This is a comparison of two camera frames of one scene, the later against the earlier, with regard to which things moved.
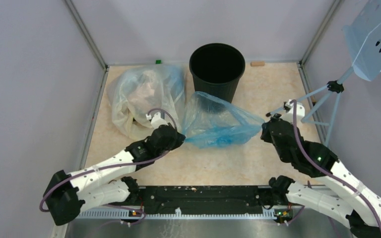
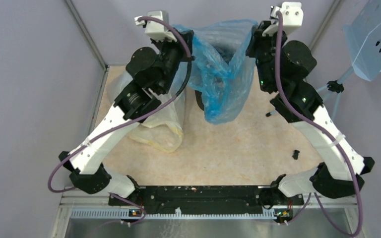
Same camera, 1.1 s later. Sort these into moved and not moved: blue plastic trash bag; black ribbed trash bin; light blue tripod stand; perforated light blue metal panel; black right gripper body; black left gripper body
Moved: black right gripper body; blue plastic trash bag; black ribbed trash bin; black left gripper body
Not moved: perforated light blue metal panel; light blue tripod stand
